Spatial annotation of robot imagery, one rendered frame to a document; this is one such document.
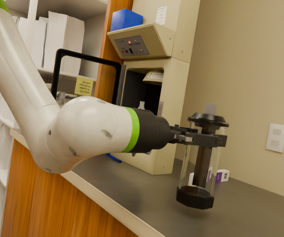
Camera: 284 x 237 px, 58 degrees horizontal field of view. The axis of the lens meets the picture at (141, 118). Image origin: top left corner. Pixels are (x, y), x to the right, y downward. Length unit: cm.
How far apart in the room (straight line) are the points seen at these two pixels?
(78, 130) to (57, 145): 7
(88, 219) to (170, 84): 58
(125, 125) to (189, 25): 73
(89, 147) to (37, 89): 19
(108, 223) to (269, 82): 89
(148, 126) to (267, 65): 88
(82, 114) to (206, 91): 108
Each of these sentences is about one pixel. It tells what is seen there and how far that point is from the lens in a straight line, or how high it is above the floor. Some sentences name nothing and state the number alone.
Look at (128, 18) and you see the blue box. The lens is 118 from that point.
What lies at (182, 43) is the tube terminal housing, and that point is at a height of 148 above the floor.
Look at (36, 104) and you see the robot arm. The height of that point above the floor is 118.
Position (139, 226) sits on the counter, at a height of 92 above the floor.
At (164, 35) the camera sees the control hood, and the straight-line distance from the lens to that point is 102.
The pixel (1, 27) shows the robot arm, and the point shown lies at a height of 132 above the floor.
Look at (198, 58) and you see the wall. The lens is 152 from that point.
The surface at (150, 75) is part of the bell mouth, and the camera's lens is 114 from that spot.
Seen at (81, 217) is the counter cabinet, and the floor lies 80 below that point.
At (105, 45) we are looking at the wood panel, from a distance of 129.
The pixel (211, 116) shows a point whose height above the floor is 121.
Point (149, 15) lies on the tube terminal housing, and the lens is 122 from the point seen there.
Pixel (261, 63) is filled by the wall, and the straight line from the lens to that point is 131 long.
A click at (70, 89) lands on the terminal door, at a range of 117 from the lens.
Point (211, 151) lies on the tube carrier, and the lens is 68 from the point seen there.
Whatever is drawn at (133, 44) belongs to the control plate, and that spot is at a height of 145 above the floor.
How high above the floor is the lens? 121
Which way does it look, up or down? 3 degrees down
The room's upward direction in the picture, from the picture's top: 9 degrees clockwise
